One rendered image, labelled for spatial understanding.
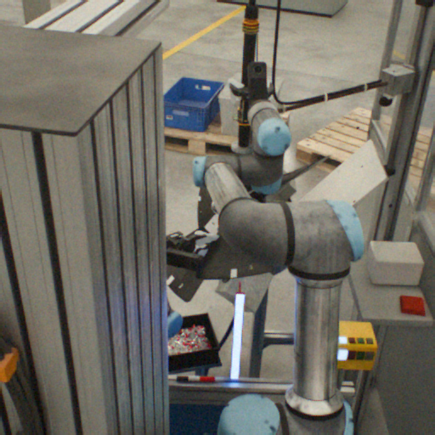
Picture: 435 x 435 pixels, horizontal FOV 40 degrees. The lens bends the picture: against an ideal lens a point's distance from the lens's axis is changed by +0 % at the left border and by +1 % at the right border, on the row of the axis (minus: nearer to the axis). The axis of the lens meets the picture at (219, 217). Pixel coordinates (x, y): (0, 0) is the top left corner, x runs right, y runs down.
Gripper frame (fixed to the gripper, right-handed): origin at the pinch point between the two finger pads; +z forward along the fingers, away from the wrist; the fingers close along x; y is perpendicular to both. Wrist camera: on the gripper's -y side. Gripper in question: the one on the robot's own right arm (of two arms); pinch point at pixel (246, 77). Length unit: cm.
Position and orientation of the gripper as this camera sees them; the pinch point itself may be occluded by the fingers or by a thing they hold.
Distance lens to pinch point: 169.6
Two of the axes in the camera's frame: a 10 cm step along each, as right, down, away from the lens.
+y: -0.3, 8.4, 5.5
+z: -1.6, -5.5, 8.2
